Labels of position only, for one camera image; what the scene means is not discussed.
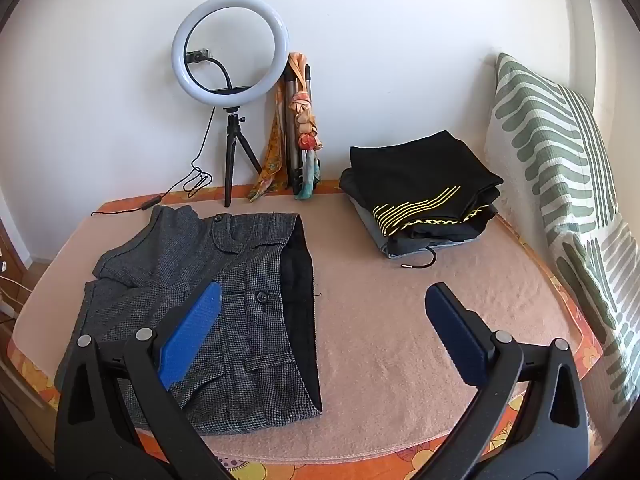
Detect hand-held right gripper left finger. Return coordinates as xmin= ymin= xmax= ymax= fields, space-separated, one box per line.
xmin=54 ymin=281 xmax=235 ymax=480

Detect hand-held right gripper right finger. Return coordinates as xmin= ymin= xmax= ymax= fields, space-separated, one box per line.
xmin=423 ymin=282 xmax=594 ymax=480

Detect grey checked pants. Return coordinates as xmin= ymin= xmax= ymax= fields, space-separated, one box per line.
xmin=54 ymin=205 xmax=323 ymax=435

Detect pink blanket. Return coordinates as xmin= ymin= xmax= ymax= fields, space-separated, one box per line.
xmin=12 ymin=191 xmax=575 ymax=461

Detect grey folded garment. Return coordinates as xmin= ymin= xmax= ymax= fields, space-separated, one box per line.
xmin=348 ymin=195 xmax=481 ymax=260

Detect stack of folded dark clothes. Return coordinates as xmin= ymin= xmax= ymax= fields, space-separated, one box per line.
xmin=339 ymin=130 xmax=505 ymax=256

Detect black mini tripod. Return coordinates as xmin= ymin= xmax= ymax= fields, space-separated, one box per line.
xmin=222 ymin=107 xmax=264 ymax=209

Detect green white striped pillow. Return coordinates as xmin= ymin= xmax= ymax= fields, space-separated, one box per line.
xmin=483 ymin=52 xmax=640 ymax=406

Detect folded grey tripod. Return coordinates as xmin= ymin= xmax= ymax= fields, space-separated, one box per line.
xmin=281 ymin=63 xmax=317 ymax=192

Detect black power cable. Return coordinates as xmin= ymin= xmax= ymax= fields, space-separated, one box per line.
xmin=91 ymin=108 xmax=217 ymax=218

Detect white ring light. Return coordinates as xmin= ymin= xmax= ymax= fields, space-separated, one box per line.
xmin=171 ymin=0 xmax=292 ymax=110

